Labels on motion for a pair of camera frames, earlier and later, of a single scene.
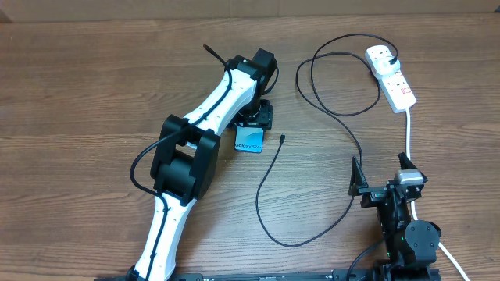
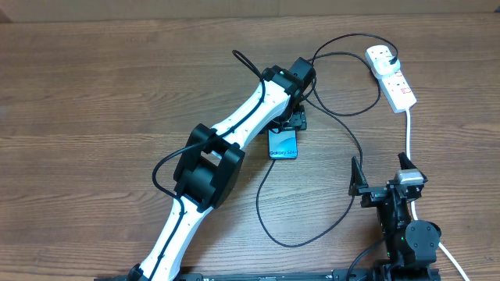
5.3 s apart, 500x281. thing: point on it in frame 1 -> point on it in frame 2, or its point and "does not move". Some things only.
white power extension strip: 393,86 does not move
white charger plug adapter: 382,65 does not move
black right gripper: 373,194 does not move
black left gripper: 262,119 -> 298,119
